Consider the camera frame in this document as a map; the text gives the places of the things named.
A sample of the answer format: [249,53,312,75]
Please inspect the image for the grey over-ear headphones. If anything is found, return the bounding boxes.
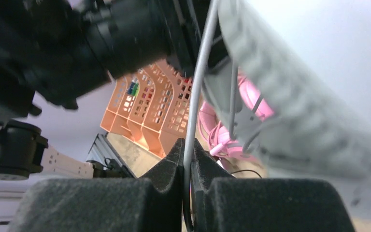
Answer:
[195,0,371,226]

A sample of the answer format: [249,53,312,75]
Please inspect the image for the pink wired headphones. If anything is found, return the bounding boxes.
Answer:
[198,72,260,162]

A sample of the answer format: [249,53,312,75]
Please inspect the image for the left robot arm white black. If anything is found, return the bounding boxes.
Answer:
[0,0,210,180]

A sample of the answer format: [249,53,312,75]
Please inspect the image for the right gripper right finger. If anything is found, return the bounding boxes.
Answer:
[191,141,354,232]

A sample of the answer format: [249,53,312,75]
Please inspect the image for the peach plastic desk organizer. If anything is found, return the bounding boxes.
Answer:
[100,60,193,158]

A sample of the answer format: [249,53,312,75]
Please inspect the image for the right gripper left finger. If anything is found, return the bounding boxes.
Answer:
[9,139,185,232]

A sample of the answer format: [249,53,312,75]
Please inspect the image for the black base frame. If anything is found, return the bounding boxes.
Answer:
[0,134,135,225]

